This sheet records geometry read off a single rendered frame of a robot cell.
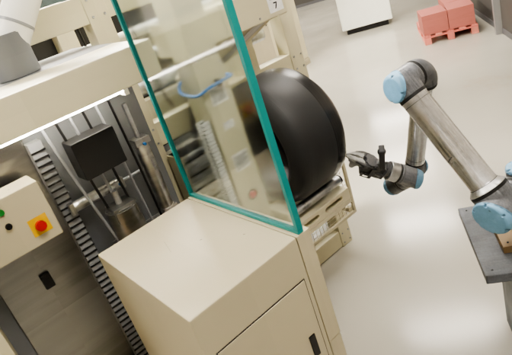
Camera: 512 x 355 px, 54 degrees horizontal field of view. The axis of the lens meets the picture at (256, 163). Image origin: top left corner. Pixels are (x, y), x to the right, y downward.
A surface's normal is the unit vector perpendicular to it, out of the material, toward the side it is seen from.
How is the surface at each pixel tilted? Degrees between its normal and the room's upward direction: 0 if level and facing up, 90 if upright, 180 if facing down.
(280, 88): 30
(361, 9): 90
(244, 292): 90
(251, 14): 90
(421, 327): 0
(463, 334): 0
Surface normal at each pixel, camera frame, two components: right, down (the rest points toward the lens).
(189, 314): -0.29, -0.87
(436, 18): -0.15, 0.44
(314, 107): 0.39, -0.33
